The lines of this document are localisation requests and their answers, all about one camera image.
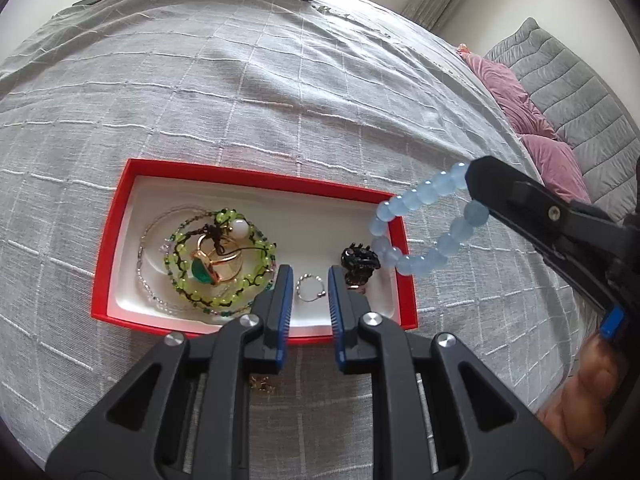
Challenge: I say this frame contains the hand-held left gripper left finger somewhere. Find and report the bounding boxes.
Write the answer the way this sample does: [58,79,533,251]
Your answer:
[45,265,295,480]

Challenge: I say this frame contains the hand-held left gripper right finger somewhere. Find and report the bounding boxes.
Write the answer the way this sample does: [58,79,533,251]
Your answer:
[327,266,571,480]

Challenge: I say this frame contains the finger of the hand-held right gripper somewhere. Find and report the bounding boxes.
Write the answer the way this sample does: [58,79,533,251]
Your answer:
[465,156,626,311]

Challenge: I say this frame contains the silver ring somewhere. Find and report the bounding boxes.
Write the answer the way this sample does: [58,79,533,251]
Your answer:
[296,273,329,302]

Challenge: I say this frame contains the black claw hair clip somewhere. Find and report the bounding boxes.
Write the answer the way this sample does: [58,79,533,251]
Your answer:
[341,243,382,283]

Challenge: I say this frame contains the green bead bracelet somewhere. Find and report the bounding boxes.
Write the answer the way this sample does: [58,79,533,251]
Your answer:
[164,211,278,309]

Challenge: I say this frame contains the gold ring with green stone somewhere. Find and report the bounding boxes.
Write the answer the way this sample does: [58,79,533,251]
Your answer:
[191,234,246,286]

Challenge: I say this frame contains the blue bead bracelet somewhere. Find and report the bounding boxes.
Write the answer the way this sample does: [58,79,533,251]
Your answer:
[369,162,490,276]

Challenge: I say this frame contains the red and white tray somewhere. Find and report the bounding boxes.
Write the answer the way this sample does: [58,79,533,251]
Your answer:
[90,158,420,345]

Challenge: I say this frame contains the person's right hand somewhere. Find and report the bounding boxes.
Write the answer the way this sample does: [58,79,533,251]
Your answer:
[537,335,621,468]

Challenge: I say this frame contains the pink pillow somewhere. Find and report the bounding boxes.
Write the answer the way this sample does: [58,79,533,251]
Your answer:
[461,52,560,142]
[520,134,593,206]

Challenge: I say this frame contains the grey quilted headboard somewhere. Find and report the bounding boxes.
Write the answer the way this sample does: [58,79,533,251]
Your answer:
[482,17,640,226]

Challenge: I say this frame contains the grey checked bedspread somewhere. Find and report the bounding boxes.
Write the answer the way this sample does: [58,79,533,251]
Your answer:
[0,0,601,480]

